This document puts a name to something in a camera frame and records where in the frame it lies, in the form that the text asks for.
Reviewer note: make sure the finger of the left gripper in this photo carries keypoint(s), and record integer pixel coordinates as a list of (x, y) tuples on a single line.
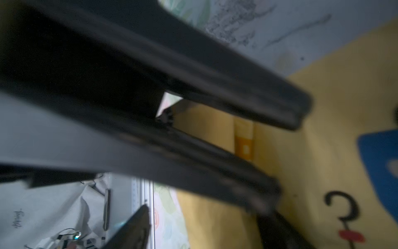
[(124, 54), (49, 139)]

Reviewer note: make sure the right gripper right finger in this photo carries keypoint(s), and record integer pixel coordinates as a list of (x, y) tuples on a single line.
[(277, 233)]

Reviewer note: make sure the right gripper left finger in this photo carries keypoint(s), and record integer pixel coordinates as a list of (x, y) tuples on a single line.
[(134, 234)]

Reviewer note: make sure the yellow car print pillowcase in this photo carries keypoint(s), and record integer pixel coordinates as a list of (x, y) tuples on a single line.
[(356, 91)]

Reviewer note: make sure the floral table mat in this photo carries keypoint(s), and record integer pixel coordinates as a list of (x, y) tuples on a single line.
[(288, 36)]

